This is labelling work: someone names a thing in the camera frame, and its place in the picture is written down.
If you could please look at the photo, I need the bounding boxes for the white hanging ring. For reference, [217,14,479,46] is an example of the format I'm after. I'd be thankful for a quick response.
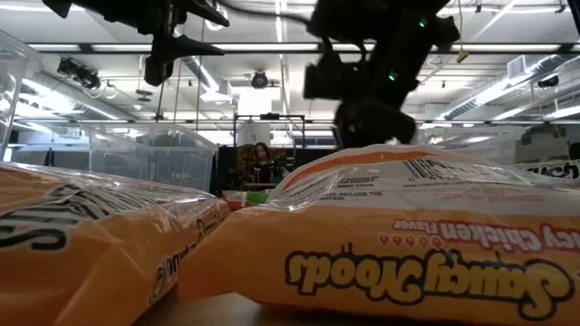
[204,3,229,32]

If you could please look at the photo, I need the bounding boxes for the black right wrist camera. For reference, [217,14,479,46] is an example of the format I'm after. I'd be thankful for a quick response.
[303,52,359,101]

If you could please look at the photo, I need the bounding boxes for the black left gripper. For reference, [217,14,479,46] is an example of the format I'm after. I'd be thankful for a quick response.
[43,0,230,87]

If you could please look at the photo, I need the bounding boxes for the black overhead frame beam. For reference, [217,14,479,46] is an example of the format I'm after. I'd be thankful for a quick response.
[24,42,580,55]

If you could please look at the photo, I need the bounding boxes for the seated person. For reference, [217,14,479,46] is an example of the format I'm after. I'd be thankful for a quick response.
[247,142,278,185]

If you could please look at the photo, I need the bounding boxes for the white air vent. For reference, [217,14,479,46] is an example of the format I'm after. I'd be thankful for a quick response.
[507,54,527,79]

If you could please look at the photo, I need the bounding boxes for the white background box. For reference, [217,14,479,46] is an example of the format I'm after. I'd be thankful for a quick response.
[236,122,272,149]

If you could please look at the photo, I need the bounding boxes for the blue Maruchan ramen pack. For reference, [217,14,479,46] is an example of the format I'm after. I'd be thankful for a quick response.
[514,158,580,183]

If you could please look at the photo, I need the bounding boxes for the round black ceiling camera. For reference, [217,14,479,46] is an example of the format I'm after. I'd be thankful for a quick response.
[250,70,269,90]

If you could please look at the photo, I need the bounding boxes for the black ceiling device cluster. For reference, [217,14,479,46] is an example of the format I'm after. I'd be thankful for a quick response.
[56,57,102,91]

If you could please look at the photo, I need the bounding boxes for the yellow clip on cord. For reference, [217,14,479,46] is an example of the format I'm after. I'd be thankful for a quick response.
[455,0,471,63]

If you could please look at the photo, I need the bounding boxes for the clear bin with paper label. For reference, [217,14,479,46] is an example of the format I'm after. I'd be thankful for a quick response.
[416,120,573,165]

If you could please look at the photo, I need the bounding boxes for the black hanging cable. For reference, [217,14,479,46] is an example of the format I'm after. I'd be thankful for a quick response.
[155,83,165,122]

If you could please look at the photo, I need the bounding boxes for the orange Saucy Noods noodle pack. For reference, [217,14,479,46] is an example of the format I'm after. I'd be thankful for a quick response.
[179,143,580,326]
[0,161,232,326]

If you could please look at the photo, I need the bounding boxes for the clear plastic bin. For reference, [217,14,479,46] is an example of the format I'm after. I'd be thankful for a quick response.
[88,122,219,194]
[0,29,41,158]

